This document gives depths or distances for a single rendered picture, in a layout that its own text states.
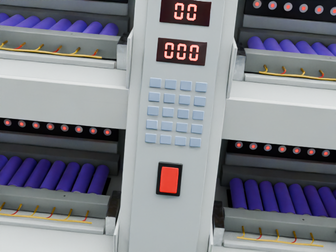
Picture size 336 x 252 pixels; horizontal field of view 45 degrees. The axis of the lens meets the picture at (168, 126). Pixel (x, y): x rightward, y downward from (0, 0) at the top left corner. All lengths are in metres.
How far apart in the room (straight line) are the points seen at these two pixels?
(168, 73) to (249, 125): 0.10
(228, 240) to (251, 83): 0.18
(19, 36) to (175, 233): 0.27
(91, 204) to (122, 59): 0.18
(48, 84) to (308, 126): 0.26
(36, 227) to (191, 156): 0.21
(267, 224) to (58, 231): 0.25
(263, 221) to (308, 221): 0.06
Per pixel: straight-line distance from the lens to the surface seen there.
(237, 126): 0.41
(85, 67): 0.44
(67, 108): 0.41
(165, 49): 0.38
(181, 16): 0.38
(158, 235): 0.43
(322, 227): 0.53
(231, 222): 0.50
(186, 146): 0.39
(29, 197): 0.52
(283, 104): 0.40
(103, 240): 0.49
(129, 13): 0.59
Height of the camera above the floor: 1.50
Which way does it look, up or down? 11 degrees down
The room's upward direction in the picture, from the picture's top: 5 degrees clockwise
